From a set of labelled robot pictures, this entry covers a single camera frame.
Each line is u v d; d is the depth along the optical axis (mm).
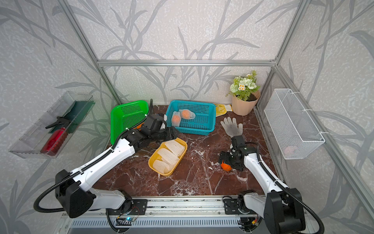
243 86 886
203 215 737
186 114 1077
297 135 600
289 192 399
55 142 580
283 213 393
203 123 1102
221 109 1162
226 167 825
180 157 857
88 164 433
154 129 587
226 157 753
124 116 1118
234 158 617
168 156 858
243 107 1074
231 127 1074
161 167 821
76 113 674
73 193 379
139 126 588
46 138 639
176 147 887
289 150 719
